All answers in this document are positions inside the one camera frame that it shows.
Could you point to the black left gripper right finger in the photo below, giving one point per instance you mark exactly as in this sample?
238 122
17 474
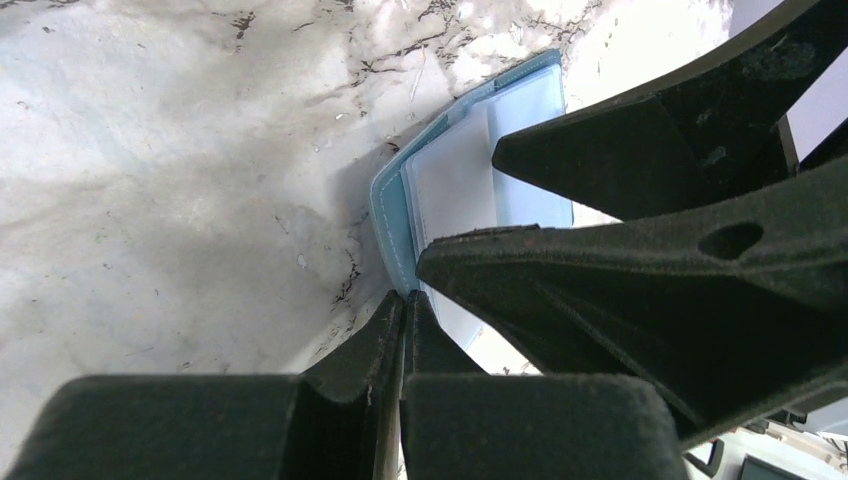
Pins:
460 422

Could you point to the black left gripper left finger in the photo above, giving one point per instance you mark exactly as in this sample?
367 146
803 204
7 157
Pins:
333 421

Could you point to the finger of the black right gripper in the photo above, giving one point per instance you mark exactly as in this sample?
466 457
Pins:
701 134
731 311

